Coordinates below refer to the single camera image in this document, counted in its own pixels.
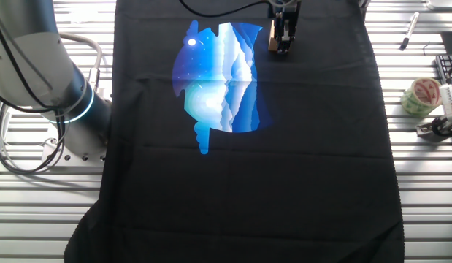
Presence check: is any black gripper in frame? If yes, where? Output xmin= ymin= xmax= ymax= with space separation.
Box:
xmin=268 ymin=1 xmax=302 ymax=55

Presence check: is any small wooden block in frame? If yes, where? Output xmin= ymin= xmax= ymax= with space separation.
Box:
xmin=268 ymin=20 xmax=278 ymax=52

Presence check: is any silver marker pen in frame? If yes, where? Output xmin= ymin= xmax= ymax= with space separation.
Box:
xmin=399 ymin=12 xmax=420 ymax=51

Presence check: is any printed packing tape roll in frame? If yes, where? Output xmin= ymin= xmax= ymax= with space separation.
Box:
xmin=399 ymin=77 xmax=443 ymax=118

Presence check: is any silver flat device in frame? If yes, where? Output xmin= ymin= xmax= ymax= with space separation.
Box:
xmin=426 ymin=0 xmax=452 ymax=11

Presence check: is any black box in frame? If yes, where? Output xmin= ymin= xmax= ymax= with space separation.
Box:
xmin=440 ymin=31 xmax=452 ymax=56

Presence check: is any black keyboard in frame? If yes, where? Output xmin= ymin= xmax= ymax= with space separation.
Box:
xmin=434 ymin=54 xmax=452 ymax=96

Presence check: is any black t-shirt with blue print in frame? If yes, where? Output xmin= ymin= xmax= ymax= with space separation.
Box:
xmin=64 ymin=0 xmax=405 ymax=263

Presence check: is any silver clamp tool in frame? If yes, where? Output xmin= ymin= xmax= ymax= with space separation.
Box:
xmin=415 ymin=113 xmax=452 ymax=142

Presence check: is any long black cable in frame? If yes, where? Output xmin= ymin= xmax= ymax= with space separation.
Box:
xmin=178 ymin=0 xmax=271 ymax=18

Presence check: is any silver camera unit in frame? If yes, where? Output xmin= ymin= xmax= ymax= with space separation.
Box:
xmin=439 ymin=83 xmax=452 ymax=117

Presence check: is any grey cable with metal connector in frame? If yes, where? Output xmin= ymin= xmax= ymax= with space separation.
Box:
xmin=59 ymin=31 xmax=103 ymax=92

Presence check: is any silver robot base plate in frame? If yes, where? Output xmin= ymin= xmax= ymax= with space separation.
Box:
xmin=41 ymin=138 xmax=110 ymax=169

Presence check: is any black cable bundle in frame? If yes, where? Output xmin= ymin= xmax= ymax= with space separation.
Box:
xmin=0 ymin=14 xmax=68 ymax=175

